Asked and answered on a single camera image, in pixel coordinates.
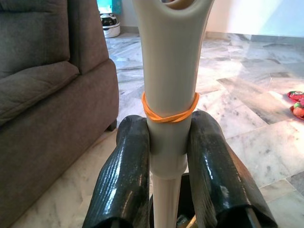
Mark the teal box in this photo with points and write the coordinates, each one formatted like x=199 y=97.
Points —
x=116 y=6

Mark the red toy pile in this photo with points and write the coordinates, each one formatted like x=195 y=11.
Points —
x=297 y=109

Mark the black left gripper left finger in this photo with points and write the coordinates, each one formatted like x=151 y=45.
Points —
x=123 y=180

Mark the white and black helmet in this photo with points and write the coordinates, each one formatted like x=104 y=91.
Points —
x=110 y=27

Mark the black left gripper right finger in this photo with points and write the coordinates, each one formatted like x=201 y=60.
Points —
x=218 y=180

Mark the beige broom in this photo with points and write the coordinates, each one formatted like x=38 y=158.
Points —
x=171 y=59

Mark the brown fabric sofa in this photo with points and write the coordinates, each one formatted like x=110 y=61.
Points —
x=47 y=95

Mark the orange rubber band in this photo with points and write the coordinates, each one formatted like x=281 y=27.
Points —
x=164 y=119

